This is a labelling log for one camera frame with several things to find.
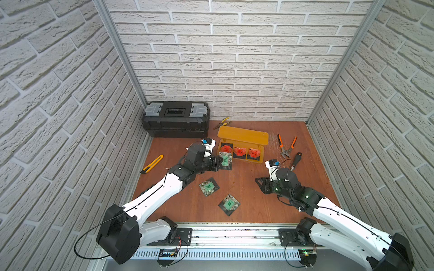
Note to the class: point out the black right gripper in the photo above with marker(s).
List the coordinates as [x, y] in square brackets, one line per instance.
[264, 187]

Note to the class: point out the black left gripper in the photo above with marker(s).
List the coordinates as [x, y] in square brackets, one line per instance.
[213, 164]

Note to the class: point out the green tea bag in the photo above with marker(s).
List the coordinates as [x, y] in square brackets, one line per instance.
[226, 161]
[229, 204]
[209, 187]

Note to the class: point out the red tea bag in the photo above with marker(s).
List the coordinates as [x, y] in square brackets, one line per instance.
[254, 154]
[226, 147]
[240, 152]

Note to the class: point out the red tea bag front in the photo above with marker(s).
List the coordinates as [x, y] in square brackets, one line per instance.
[240, 152]

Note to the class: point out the green tea bag front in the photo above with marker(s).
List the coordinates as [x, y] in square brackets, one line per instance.
[229, 204]

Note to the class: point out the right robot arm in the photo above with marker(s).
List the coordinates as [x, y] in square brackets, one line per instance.
[384, 252]

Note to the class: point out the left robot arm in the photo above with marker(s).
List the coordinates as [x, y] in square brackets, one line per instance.
[125, 228]

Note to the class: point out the yellow wooden two-tier shelf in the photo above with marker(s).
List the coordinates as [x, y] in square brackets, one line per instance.
[240, 137]

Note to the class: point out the yellow black small pliers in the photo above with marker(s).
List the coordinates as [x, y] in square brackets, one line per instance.
[224, 122]

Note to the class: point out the black orange ratchet screwdriver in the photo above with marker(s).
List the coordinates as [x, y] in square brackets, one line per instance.
[296, 160]

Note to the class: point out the black plastic toolbox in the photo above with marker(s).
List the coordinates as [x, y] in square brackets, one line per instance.
[176, 119]

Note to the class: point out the yellow utility knife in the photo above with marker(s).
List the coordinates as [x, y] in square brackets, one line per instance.
[148, 168]

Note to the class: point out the right controller board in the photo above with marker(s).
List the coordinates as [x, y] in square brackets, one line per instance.
[307, 258]

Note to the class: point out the controller board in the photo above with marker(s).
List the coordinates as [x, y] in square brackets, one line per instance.
[307, 258]
[166, 257]

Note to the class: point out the left controller board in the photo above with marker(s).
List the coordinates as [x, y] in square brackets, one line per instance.
[166, 257]

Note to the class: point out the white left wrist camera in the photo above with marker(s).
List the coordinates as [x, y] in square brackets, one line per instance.
[209, 144]

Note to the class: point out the orange handled groove pliers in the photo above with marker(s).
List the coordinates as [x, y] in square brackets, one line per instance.
[285, 150]

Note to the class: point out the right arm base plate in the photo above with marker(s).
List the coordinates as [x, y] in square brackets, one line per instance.
[295, 237]

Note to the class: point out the aluminium front rail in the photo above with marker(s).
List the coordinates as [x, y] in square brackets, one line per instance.
[245, 237]

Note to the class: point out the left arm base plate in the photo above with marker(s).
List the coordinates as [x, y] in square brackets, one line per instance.
[182, 234]

